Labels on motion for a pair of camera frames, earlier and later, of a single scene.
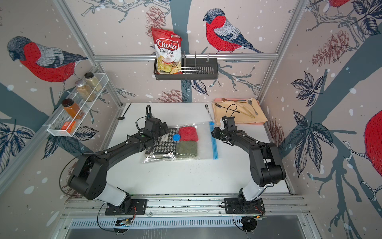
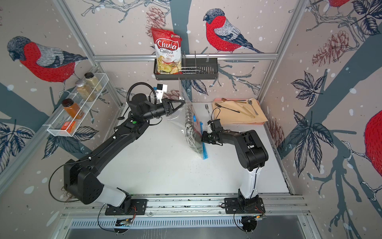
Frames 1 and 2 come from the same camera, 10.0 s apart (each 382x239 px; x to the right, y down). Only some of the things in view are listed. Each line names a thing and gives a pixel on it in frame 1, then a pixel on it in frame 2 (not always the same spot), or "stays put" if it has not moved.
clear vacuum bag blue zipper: x=197 y=141 -> x=187 y=121
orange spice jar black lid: x=72 y=108 stays put
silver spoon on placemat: x=250 y=102 stays put
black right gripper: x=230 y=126 -> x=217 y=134
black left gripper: x=163 y=131 -> x=169 y=106
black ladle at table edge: x=123 y=117 stays put
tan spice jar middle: x=84 y=91 stays put
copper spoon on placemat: x=225 y=99 stays put
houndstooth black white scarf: x=166 y=148 -> x=192 y=133
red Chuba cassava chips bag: x=168 y=51 stays put
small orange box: x=69 y=126 stays put
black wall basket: x=193 y=68 stays put
